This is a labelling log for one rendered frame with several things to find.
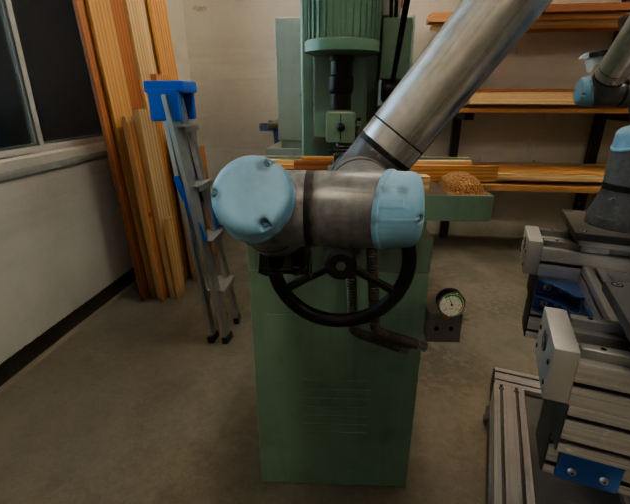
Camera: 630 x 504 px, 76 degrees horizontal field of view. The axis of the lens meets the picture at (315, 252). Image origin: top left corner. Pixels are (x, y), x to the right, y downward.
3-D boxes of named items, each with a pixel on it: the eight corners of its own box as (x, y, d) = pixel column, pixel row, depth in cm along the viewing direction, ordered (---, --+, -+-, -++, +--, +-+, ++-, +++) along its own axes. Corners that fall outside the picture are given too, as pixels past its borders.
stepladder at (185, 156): (199, 346, 195) (135, 80, 153) (215, 318, 219) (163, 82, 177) (232, 344, 193) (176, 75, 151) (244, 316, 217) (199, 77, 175)
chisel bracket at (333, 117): (325, 149, 99) (326, 112, 96) (326, 142, 112) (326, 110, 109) (356, 149, 99) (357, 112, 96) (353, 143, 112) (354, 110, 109)
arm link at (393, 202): (412, 157, 45) (313, 157, 46) (431, 177, 34) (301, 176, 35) (407, 226, 48) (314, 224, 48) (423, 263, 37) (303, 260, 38)
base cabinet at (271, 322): (259, 483, 124) (244, 271, 99) (281, 365, 178) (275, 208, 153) (407, 488, 123) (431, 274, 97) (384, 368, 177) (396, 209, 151)
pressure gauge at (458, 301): (435, 323, 95) (439, 292, 92) (432, 315, 98) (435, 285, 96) (463, 324, 95) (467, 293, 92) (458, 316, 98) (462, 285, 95)
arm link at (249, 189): (298, 237, 34) (199, 236, 35) (310, 255, 45) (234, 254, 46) (302, 148, 35) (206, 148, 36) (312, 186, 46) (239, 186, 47)
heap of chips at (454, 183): (449, 194, 91) (451, 178, 90) (434, 182, 104) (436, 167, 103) (489, 195, 91) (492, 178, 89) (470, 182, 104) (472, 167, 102)
